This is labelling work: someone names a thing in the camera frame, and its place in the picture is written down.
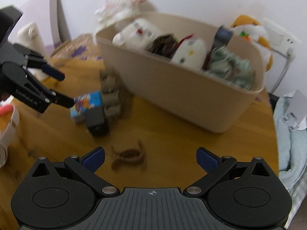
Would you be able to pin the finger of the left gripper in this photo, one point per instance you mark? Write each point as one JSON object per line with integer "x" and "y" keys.
{"x": 61, "y": 99}
{"x": 52, "y": 72}

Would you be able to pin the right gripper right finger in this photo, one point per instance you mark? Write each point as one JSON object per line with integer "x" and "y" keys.
{"x": 217, "y": 169}

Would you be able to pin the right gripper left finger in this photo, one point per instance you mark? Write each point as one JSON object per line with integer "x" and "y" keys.
{"x": 84, "y": 168}

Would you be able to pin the blue cartoon box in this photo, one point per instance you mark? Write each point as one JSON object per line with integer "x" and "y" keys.
{"x": 83, "y": 103}

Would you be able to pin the small black box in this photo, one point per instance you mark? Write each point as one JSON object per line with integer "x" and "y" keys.
{"x": 96, "y": 121}

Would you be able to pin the green striped cloth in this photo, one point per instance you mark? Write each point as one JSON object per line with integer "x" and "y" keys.
{"x": 230, "y": 67}

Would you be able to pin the white kitty plush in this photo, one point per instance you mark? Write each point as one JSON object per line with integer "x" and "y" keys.
{"x": 191, "y": 53}

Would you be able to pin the white plush with red bow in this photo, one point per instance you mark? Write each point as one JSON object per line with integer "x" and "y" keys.
{"x": 139, "y": 34}

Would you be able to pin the person's left hand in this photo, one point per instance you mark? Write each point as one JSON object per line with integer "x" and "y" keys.
{"x": 4, "y": 96}

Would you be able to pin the red white headphones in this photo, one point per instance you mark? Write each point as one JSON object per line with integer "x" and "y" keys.
{"x": 9, "y": 122}

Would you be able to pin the white thermos bottle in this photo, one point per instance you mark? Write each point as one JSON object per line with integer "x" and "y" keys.
{"x": 30, "y": 37}

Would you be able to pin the brown floral patterned box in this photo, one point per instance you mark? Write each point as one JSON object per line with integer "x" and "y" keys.
{"x": 80, "y": 48}

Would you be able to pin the brown hair claw clip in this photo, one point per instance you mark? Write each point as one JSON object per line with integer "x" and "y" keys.
{"x": 131, "y": 156}

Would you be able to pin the light blue clothing pile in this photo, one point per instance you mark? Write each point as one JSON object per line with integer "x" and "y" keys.
{"x": 291, "y": 147}

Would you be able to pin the white folding phone stand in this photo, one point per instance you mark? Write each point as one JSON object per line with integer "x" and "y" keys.
{"x": 295, "y": 115}

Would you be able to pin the beige plastic storage bin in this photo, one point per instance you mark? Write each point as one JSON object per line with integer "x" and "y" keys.
{"x": 204, "y": 100}

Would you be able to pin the white plush cat toy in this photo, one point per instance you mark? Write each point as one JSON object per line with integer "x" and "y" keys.
{"x": 115, "y": 12}

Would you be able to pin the orange hamster plush toy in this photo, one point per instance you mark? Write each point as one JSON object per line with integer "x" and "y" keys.
{"x": 254, "y": 32}

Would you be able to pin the white wall socket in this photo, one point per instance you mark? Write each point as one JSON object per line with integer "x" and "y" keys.
{"x": 281, "y": 40}

